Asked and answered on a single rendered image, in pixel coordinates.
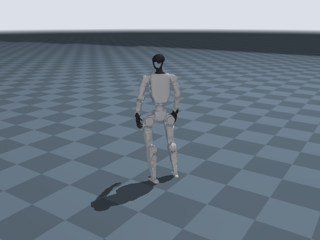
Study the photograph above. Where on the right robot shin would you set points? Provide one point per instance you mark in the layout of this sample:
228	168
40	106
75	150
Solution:
174	159

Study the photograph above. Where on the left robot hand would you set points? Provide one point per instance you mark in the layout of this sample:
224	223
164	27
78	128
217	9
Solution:
138	123

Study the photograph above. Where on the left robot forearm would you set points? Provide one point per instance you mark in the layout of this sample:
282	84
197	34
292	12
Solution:
138	107

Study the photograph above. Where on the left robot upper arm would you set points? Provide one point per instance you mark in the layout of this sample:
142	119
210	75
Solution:
143	84

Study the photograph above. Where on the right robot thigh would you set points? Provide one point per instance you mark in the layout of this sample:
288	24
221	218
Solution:
169	130

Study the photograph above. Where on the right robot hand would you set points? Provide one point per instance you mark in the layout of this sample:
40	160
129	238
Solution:
174	114

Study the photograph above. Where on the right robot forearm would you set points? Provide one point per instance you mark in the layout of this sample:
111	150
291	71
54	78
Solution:
176	104

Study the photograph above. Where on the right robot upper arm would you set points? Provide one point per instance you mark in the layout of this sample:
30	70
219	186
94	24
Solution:
175	86

